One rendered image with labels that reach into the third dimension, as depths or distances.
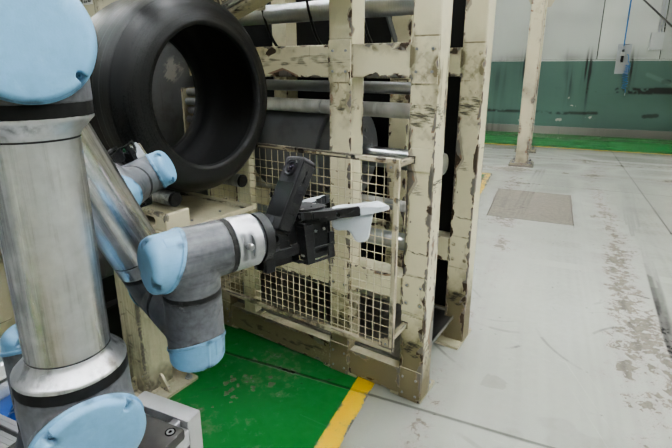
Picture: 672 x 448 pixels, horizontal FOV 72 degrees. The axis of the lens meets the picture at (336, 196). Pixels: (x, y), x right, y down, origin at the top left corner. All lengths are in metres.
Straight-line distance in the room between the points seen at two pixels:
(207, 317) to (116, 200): 0.20
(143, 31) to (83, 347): 0.95
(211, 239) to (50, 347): 0.20
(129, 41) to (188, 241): 0.84
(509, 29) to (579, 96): 1.90
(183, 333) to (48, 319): 0.16
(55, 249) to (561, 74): 10.06
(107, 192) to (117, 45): 0.74
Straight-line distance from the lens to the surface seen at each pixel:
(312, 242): 0.69
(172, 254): 0.59
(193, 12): 1.46
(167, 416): 0.98
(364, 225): 0.71
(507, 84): 10.36
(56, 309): 0.56
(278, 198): 0.68
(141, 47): 1.35
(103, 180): 0.67
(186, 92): 2.07
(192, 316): 0.63
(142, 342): 2.03
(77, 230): 0.54
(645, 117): 10.50
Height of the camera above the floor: 1.28
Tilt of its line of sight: 15 degrees down
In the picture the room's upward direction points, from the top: straight up
